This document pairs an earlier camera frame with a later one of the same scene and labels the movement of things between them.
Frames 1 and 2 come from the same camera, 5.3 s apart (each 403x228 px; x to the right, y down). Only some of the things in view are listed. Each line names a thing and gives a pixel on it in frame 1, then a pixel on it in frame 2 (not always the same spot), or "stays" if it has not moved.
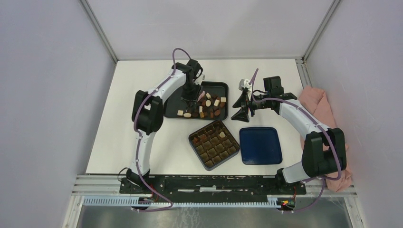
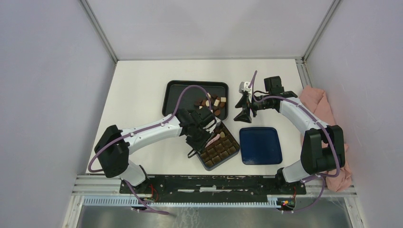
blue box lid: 260,146 stays
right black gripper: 245,101 stays
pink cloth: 315,99 stays
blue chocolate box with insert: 214,144 stays
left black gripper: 193,98 → 199,147
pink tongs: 201,96 → 217,137
